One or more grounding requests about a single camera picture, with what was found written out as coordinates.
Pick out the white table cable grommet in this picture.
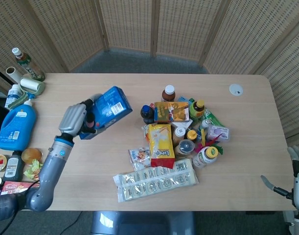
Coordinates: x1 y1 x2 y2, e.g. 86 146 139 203
229 83 244 97

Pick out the small yellow-capped bottle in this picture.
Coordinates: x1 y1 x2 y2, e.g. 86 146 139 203
186 129 198 142

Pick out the brown bottle white cap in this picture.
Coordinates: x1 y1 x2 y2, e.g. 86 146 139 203
161 84 177 103

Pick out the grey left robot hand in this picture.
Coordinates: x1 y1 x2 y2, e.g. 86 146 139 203
58 94 104 138

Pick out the blue Oreo cookie box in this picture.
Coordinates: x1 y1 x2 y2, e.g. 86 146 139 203
78 86 134 141

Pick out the woven folding screen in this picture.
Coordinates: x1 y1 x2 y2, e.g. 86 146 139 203
0 0 299 172

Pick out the long clear icon packet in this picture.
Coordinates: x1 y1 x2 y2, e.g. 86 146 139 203
117 168 200 203

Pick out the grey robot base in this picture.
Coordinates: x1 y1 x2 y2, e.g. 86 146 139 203
90 211 197 235

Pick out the white printed snack bag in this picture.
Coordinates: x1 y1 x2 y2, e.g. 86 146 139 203
128 146 152 171

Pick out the green tea bottle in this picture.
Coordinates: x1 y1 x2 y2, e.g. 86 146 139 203
12 47 46 82

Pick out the orange bottle white lid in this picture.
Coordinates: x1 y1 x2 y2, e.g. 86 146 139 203
173 127 186 145

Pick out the red white box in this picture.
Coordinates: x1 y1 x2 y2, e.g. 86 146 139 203
0 181 40 196

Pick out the clear-lidded round cup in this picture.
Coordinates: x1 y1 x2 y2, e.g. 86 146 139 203
176 139 195 156

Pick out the white bottle blue label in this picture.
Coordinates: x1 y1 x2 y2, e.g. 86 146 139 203
4 84 22 109

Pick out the dark blue-capped bottle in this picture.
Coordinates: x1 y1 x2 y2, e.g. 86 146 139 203
139 104 156 125

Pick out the brown toy burger bun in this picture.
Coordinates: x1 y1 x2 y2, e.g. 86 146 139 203
21 147 44 165

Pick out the long white text packet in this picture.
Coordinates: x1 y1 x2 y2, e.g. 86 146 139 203
113 158 195 187

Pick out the white carton with screw cap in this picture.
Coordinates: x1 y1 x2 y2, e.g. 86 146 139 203
173 120 193 133

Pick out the white bottle yellow cap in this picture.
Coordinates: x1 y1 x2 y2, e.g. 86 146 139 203
192 146 219 168

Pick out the green lint roller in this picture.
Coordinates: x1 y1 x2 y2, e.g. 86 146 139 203
7 77 46 110

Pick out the black floor cable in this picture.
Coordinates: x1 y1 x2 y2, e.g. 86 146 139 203
65 211 83 235

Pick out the white purple wipes pack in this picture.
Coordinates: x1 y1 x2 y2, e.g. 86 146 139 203
207 124 231 142

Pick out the colourful feather shuttlecock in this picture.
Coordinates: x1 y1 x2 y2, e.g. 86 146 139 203
196 133 225 155

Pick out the cardboard tube roll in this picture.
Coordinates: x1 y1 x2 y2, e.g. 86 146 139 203
5 66 23 84

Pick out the dark sauce bottle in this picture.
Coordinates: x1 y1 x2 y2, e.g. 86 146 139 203
3 151 24 182

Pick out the yellow orange snack box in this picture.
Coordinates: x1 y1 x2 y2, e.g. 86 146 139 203
154 101 190 123

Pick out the blue detergent bottle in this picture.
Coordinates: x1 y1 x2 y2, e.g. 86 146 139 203
0 94 38 151

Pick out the green bottle yellow cap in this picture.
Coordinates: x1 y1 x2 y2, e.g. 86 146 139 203
189 99 206 120

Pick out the green white tube pack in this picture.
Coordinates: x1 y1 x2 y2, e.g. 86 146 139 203
200 108 225 129

